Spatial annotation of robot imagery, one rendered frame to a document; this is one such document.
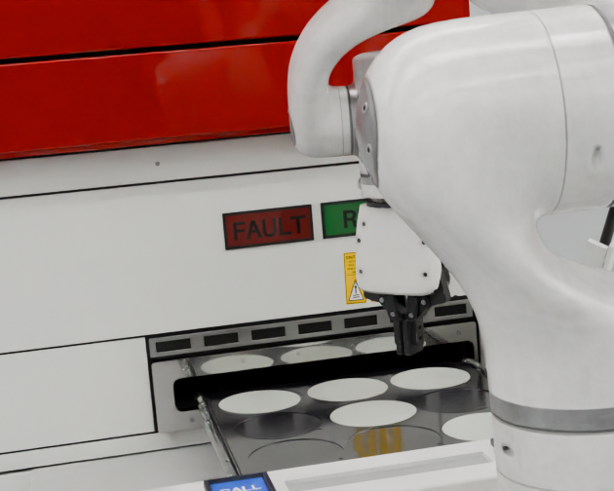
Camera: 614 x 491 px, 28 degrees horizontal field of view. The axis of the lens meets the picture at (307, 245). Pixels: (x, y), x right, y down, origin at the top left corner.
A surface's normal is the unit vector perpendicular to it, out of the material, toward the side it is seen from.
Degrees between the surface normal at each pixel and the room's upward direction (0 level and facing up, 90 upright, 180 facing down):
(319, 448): 0
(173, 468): 0
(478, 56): 48
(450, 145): 86
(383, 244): 90
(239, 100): 90
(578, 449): 90
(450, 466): 0
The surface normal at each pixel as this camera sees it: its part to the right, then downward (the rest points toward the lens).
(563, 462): -0.51, 0.18
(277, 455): -0.08, -0.98
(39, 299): 0.20, 0.14
